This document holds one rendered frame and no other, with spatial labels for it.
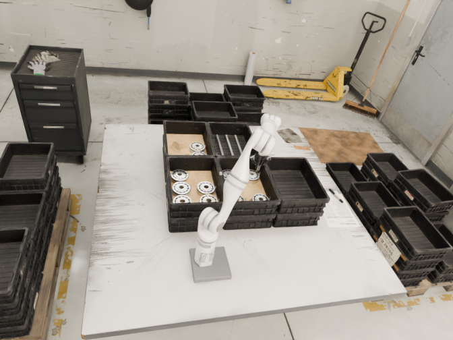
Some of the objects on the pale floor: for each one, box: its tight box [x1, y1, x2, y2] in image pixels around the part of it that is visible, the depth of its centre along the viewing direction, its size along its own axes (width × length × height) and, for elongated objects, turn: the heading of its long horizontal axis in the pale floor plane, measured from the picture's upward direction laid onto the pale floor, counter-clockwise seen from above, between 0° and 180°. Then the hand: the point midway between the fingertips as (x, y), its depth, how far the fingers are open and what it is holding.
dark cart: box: [10, 45, 92, 163], centre depth 306 cm, size 60×45×90 cm
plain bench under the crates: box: [81, 123, 408, 340], centre depth 237 cm, size 160×160×70 cm
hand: (257, 167), depth 195 cm, fingers closed
